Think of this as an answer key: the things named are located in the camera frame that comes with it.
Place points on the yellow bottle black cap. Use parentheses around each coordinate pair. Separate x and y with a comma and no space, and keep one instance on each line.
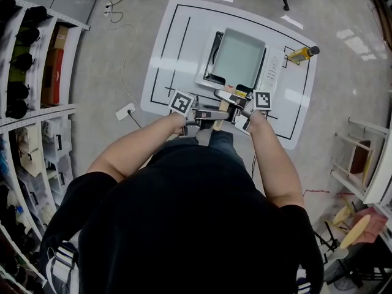
(300,54)

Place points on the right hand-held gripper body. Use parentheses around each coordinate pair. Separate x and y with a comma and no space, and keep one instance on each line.
(262,100)

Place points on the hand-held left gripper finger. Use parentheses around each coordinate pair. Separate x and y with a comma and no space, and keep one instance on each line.
(216,115)

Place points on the group of black bags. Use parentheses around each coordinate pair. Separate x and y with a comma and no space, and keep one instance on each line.
(29,35)

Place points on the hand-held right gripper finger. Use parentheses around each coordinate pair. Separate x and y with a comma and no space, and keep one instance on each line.
(226,96)

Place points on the white table black lines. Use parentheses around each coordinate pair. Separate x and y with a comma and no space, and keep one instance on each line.
(171,57)

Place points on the brown cardboard box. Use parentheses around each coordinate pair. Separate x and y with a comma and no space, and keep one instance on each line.
(59,37)

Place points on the person's right forearm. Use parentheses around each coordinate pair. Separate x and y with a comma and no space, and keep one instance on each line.
(272,164)

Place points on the person's left forearm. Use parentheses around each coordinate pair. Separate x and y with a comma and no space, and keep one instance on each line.
(131,152)

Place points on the stack of clear storage boxes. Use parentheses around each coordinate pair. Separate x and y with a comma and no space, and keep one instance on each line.
(56,142)

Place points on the portable gas stove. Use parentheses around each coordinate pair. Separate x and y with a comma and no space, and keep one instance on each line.
(272,69)

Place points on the round wooden stool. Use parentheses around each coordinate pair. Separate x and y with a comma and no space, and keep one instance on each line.
(355,231)

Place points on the person's torso black shirt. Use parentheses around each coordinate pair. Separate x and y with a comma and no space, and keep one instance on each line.
(183,225)

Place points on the brown board wooden frame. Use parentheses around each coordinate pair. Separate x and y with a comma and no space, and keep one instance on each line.
(359,161)

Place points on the white shelving unit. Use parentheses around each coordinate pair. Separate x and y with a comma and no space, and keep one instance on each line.
(46,112)

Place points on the red cardboard box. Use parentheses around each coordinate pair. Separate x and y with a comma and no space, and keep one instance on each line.
(52,78)

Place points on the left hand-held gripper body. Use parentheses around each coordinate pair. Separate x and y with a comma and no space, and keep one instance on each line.
(181,102)

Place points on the small white power strip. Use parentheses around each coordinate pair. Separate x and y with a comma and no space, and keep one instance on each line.
(107,11)

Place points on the person's leg dark trousers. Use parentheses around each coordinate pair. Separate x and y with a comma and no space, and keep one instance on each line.
(222,138)

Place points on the beige cardboard box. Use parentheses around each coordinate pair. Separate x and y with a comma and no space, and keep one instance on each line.
(30,161)

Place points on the pink bag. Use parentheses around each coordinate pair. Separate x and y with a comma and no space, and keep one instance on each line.
(375,225)

